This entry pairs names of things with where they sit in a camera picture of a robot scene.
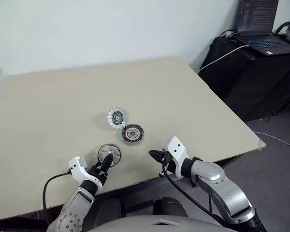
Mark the black open laptop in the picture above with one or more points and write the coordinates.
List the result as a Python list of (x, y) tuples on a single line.
[(261, 29)]

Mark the clear tape on table corner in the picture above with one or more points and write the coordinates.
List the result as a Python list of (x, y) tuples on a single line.
[(262, 144)]

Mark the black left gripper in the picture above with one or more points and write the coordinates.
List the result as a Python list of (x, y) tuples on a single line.
[(98, 171)]

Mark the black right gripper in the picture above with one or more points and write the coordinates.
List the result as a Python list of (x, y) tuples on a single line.
[(167, 162)]

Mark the dark rounded shape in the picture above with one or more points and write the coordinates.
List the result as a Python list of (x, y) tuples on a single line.
[(170, 206)]

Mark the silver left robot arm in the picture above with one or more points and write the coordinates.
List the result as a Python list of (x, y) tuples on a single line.
[(72, 205)]

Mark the grey robot torso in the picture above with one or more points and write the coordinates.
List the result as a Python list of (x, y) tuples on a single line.
[(145, 223)]

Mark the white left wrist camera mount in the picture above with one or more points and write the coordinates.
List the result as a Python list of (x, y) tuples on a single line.
[(80, 170)]

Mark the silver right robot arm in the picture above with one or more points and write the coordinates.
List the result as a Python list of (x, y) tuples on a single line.
[(222, 186)]

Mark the black cabinet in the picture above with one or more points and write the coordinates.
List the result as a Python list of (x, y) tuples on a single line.
[(253, 82)]

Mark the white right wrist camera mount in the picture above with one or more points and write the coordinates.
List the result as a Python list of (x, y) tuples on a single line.
[(177, 150)]

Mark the silver spoked rotor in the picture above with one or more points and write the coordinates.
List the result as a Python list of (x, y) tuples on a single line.
[(114, 152)]

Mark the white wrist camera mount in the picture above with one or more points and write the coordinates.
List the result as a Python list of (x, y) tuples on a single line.
[(177, 150), (80, 170)]

